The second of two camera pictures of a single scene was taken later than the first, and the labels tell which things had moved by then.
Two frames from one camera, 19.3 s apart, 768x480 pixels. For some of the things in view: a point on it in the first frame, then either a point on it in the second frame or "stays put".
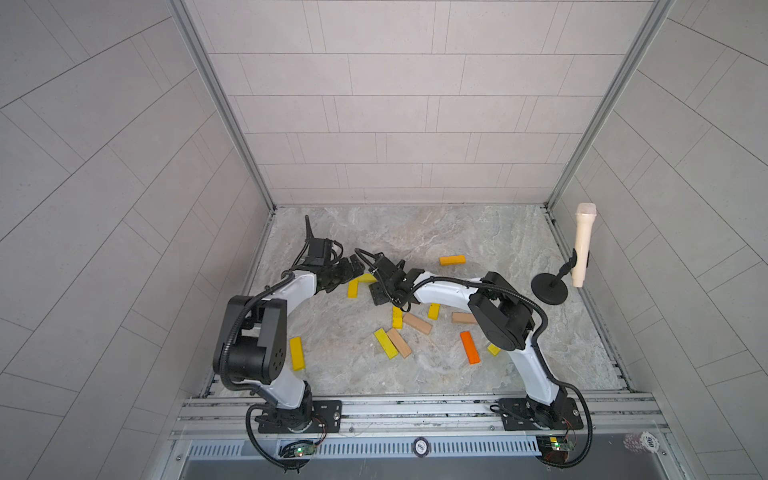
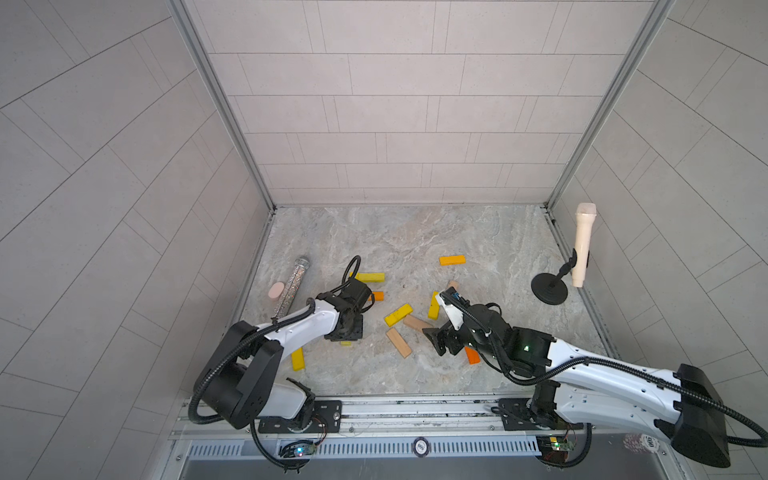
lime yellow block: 367,278 stays put
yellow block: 433,312 stays put
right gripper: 375,289 -> 449,335
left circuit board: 297,449 stays put
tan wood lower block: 399,342 stays put
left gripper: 346,275 -> 357,335
